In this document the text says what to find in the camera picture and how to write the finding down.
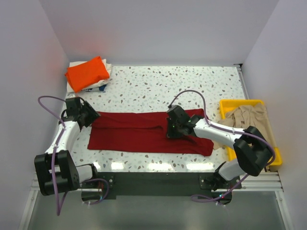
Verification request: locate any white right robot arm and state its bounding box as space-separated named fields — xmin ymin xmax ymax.
xmin=167 ymin=105 xmax=275 ymax=188

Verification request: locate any yellow plastic bin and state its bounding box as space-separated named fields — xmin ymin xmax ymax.
xmin=220 ymin=100 xmax=282 ymax=175

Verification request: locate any dark red t-shirt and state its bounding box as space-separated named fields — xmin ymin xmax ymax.
xmin=88 ymin=112 xmax=213 ymax=157

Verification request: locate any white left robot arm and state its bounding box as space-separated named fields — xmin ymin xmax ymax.
xmin=34 ymin=97 xmax=100 ymax=196

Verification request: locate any folded orange t-shirt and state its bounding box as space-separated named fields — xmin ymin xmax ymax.
xmin=65 ymin=56 xmax=110 ymax=93

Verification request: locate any beige t-shirt in bin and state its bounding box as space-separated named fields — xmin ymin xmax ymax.
xmin=217 ymin=103 xmax=277 ymax=147

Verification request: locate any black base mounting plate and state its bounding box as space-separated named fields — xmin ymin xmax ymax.
xmin=80 ymin=172 xmax=242 ymax=201

